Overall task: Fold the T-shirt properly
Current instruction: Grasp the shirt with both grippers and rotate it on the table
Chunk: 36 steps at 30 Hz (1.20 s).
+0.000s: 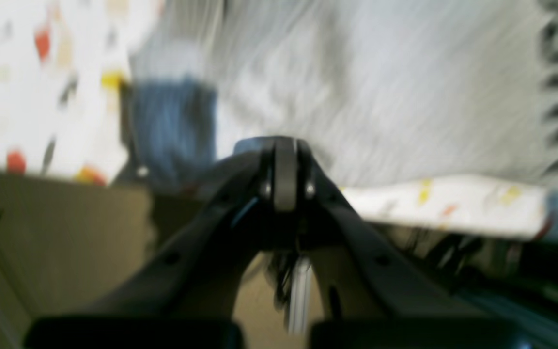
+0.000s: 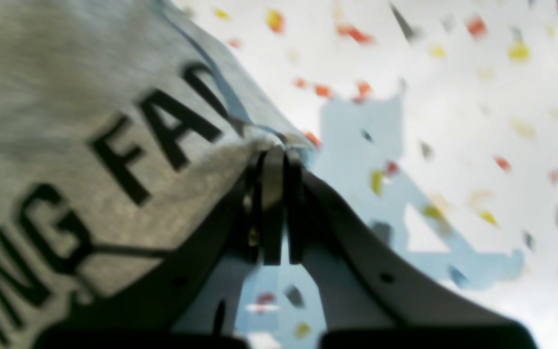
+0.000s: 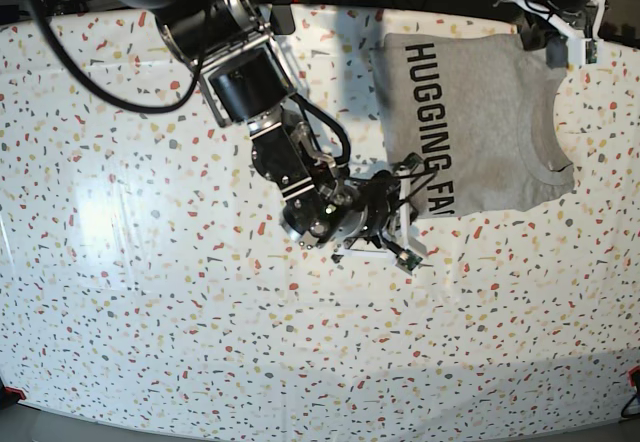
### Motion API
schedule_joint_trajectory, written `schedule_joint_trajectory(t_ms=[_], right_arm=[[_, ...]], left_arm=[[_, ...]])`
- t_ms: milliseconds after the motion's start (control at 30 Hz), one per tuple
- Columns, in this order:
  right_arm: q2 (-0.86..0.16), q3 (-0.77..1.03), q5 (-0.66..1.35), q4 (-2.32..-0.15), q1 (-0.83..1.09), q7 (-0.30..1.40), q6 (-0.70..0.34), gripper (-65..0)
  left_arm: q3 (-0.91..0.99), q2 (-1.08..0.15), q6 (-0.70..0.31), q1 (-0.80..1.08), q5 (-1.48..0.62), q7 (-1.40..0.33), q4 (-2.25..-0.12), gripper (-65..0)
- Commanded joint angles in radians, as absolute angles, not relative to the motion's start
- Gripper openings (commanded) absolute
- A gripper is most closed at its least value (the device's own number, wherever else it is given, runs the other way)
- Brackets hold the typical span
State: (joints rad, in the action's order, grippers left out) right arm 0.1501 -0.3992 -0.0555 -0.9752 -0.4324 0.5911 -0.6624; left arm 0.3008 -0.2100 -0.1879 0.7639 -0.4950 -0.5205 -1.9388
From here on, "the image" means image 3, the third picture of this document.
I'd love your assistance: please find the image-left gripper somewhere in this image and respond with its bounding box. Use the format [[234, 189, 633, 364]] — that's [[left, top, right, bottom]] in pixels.
[[331, 166, 420, 263]]

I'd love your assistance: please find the red clamp corner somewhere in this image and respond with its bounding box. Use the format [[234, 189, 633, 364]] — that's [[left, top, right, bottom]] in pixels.
[[0, 385, 25, 410], [620, 367, 640, 420]]

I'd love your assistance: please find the red clamp right corner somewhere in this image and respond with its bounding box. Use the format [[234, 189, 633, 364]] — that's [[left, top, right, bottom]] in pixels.
[[620, 367, 640, 420]]

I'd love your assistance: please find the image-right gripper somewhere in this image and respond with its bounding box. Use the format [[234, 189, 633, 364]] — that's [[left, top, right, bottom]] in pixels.
[[509, 0, 600, 68]]

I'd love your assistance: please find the grey T-shirt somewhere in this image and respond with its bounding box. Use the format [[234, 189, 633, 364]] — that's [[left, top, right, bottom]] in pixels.
[[370, 34, 574, 218]]

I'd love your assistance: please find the red clamp left corner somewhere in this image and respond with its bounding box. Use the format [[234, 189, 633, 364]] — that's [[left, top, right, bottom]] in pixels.
[[0, 385, 25, 410]]

